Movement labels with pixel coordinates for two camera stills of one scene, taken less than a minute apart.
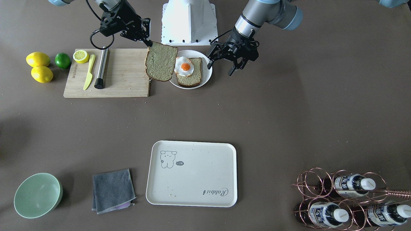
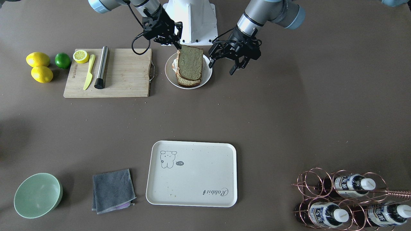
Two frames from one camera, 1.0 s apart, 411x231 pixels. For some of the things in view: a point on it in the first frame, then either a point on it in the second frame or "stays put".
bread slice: x=194 y=79 stays put
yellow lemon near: x=41 y=74 stays put
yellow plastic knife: x=89 y=76 stays put
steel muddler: x=100 y=81 stays put
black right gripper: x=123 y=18 to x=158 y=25
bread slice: x=161 y=59 to x=190 y=62
